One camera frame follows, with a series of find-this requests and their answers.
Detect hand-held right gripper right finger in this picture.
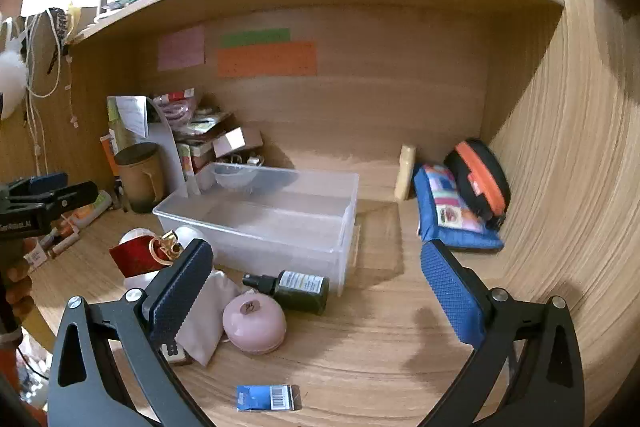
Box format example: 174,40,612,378
419,239,586,427

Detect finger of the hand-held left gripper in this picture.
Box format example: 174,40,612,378
20,173,69,196
35,182,100,214

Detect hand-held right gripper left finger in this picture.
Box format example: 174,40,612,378
47,238,216,427

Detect white cloth pouch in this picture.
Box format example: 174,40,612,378
170,269,243,367

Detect gold ornament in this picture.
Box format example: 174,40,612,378
149,231,184,269

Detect red ribbon roll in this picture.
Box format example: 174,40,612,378
109,234,171,279

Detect pink round case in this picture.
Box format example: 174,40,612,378
222,293,287,354

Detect dark spray bottle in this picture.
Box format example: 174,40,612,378
242,270,331,315

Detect clear plastic bin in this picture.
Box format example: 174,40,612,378
152,162,361,298

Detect person's left forearm orange sleeve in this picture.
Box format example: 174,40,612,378
0,329,23,388

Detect wooden desktop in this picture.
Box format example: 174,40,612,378
25,147,551,427

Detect person's left hand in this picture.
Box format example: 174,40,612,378
2,257,37,325

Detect pile of tubes and pens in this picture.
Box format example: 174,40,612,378
30,189,114,264

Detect orange booklet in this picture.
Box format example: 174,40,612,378
100,134,121,180

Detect brown mug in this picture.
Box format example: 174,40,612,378
115,143,167,214

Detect blue patchwork pouch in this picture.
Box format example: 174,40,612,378
412,163,505,252

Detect white paper sheets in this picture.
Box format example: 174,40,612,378
106,95,149,142

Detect grey bookend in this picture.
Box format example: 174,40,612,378
146,97,202,198

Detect black orange zip case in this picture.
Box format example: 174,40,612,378
444,138,512,230

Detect glass bowl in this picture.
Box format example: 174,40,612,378
212,163,261,190

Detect cream coloured bar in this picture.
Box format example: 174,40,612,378
394,144,417,201

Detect blue barcode card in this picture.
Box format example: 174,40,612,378
235,384,301,412

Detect pile of small boxes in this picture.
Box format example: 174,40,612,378
152,91,263,172

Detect pink cardboard box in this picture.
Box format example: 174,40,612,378
212,127,263,158

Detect pink paper note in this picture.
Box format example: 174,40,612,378
157,26,206,72

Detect orange paper note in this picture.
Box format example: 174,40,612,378
217,41,317,78

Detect green paper note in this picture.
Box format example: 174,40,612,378
220,28,292,48

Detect hanging white cords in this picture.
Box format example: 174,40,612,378
22,6,82,158

